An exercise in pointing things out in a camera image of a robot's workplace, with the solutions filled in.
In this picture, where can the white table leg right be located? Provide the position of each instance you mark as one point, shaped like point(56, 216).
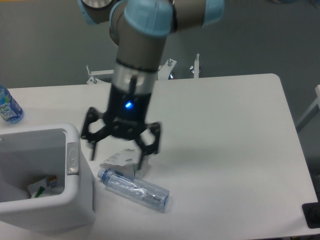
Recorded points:
point(310, 112)

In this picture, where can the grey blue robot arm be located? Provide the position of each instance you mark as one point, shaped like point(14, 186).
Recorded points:
point(140, 29)

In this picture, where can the blue labelled water bottle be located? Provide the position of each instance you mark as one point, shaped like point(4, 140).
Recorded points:
point(10, 111)

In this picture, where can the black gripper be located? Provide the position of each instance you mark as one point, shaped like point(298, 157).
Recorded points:
point(124, 119)

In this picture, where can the crushed clear plastic bottle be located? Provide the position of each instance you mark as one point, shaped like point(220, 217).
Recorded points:
point(136, 189)

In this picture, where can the crumpled white paper carton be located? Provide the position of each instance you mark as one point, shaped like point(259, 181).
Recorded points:
point(127, 161)

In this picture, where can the white metal base frame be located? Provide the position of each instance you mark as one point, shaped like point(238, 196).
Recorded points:
point(165, 72)

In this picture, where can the black clamp at table edge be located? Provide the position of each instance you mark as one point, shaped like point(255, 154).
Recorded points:
point(311, 213)

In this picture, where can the white push-button trash can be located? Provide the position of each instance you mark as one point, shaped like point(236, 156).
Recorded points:
point(28, 154)

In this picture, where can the trash inside the can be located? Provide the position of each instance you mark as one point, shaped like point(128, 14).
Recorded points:
point(45, 187)

